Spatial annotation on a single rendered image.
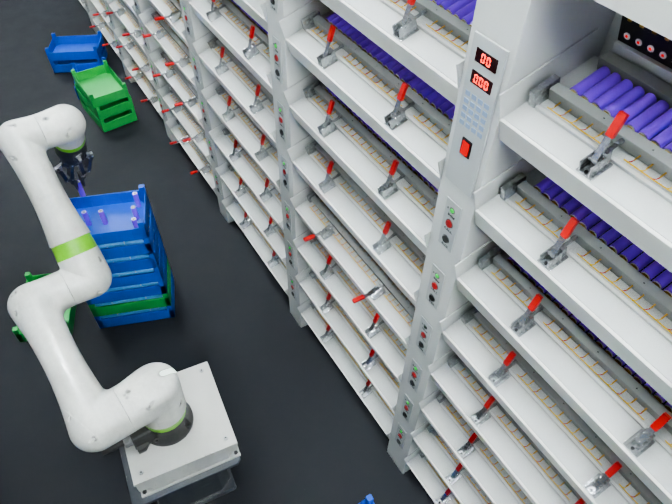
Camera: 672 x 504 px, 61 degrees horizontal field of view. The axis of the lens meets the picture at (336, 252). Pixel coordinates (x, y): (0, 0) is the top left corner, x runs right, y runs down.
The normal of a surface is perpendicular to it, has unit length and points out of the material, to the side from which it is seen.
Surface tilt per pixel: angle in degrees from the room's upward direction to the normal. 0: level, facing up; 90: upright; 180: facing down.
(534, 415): 17
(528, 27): 90
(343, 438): 0
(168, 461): 2
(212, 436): 2
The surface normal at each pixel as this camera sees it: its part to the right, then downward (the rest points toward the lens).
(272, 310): 0.01, -0.66
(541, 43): 0.53, 0.64
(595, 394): -0.23, -0.52
